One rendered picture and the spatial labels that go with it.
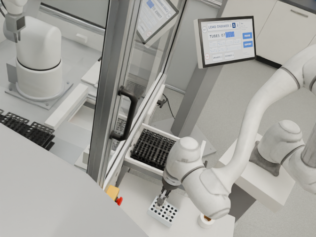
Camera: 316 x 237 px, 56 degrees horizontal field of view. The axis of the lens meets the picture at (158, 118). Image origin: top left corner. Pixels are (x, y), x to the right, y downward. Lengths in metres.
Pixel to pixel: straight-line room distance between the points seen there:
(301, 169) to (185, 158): 0.66
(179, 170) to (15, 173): 0.79
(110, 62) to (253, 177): 1.18
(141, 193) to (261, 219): 1.40
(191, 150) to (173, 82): 2.28
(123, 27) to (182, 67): 2.56
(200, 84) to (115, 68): 1.70
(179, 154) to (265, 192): 0.72
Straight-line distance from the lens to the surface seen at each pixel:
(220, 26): 2.11
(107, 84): 0.68
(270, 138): 1.63
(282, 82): 1.11
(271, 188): 1.68
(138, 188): 1.48
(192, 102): 2.43
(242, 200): 1.93
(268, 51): 4.36
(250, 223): 2.58
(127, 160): 1.40
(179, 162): 1.04
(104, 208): 0.32
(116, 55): 0.63
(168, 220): 1.39
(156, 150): 1.45
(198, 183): 1.01
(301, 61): 1.13
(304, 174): 1.53
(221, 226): 1.52
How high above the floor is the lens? 2.00
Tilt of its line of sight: 43 degrees down
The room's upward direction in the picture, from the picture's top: 19 degrees clockwise
